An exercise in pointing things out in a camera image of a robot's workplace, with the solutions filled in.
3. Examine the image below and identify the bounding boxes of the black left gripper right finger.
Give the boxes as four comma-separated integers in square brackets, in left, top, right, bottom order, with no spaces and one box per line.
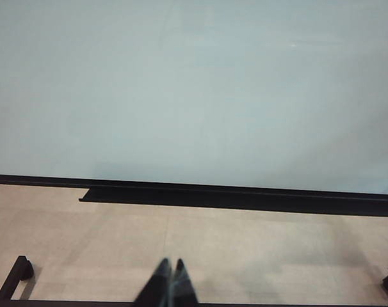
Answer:
[172,258,200,307]

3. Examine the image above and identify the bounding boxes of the whiteboard with black frame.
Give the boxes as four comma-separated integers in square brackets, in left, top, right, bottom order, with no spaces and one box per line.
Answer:
[0,0,388,205]

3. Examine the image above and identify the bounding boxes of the black metal base bar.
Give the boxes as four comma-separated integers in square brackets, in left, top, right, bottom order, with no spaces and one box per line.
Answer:
[0,299,388,307]

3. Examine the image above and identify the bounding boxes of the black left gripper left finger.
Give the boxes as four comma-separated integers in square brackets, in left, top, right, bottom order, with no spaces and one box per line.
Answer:
[134,257,173,307]

